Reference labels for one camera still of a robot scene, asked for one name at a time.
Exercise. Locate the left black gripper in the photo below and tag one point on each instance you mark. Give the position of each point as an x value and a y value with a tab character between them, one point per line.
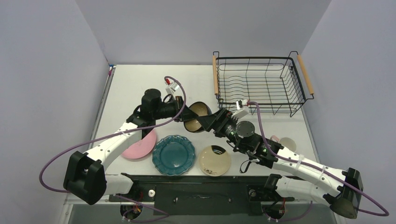
186	115

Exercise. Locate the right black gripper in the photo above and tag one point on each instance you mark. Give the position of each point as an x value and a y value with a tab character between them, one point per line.
217	119

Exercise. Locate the dark bowl beige inside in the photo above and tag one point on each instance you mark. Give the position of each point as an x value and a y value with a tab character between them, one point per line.
201	109

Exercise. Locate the pink mug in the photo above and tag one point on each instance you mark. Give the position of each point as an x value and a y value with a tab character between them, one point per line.
286	142

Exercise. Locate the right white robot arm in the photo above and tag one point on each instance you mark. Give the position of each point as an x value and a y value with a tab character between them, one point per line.
341	190

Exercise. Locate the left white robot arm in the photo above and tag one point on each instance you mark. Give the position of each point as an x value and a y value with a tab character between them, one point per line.
85	175

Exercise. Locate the cream plate with black accent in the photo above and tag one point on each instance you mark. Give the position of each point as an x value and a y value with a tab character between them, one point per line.
214	160

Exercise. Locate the teal scalloped plate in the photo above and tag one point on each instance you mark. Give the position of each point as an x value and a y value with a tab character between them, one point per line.
173	155

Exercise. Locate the pink plate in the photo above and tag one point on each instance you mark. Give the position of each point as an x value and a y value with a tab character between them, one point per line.
141	148

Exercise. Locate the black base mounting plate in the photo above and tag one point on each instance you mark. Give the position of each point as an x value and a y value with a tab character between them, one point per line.
205	195

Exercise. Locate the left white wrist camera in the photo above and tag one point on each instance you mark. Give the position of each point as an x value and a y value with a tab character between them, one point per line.
171	87

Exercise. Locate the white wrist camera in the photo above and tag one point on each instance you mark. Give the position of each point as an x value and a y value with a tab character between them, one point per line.
171	87
241	109

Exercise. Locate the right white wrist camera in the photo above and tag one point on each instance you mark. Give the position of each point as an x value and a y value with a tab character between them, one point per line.
241	109

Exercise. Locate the black wire dish rack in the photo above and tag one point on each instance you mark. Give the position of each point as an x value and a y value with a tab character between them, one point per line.
278	84

